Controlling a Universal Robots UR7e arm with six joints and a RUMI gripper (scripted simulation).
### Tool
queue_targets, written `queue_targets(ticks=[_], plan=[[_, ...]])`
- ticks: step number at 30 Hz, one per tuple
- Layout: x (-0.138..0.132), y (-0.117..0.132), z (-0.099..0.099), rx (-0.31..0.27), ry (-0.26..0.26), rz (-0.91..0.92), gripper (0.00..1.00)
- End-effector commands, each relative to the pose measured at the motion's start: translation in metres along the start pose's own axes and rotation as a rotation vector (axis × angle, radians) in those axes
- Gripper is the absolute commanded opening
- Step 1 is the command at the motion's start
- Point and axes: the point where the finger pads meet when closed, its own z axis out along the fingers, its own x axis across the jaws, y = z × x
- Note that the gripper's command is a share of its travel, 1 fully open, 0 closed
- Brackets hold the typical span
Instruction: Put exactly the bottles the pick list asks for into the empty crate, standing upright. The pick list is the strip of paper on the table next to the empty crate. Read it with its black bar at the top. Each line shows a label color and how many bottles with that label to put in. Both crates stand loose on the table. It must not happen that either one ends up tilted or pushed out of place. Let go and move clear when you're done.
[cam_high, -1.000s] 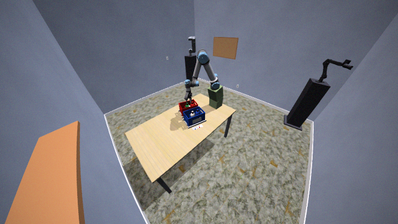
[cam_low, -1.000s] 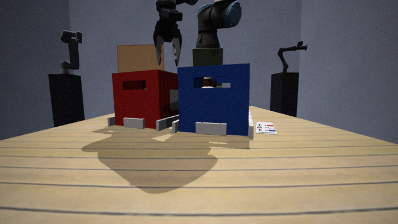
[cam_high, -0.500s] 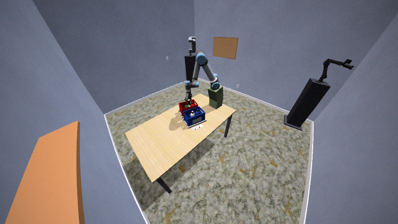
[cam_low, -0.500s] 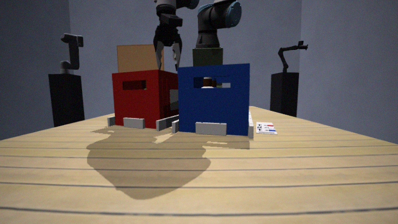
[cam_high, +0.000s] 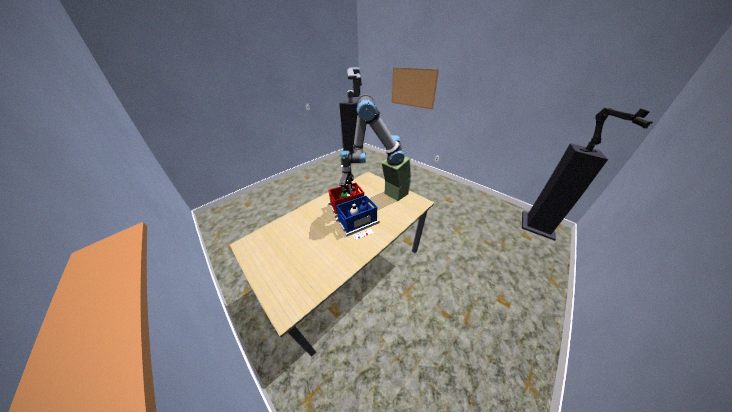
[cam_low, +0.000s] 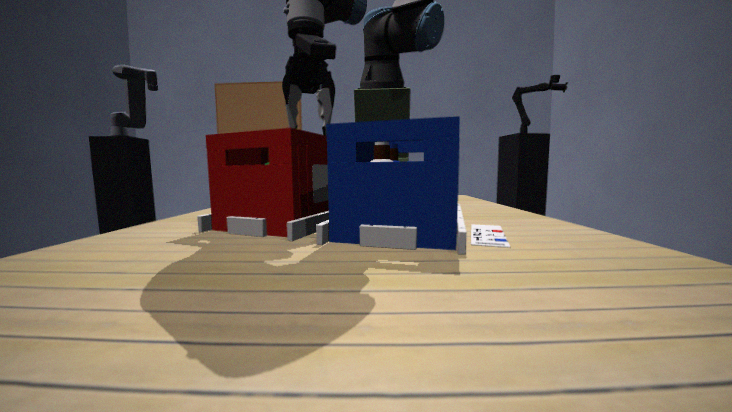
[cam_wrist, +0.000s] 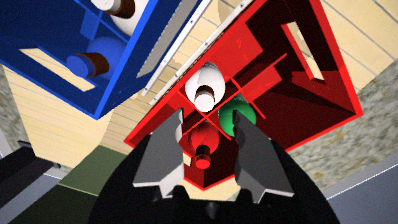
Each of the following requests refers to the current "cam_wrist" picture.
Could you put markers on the white bottle with grey label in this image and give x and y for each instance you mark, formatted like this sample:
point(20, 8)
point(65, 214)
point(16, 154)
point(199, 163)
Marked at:
point(124, 13)
point(206, 87)

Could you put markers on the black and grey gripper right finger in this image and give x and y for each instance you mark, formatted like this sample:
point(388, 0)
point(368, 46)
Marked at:
point(275, 179)

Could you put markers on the red crate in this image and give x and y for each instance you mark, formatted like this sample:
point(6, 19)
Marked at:
point(297, 107)

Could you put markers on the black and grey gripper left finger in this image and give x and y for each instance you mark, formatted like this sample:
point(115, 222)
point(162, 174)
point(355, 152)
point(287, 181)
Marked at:
point(148, 173)

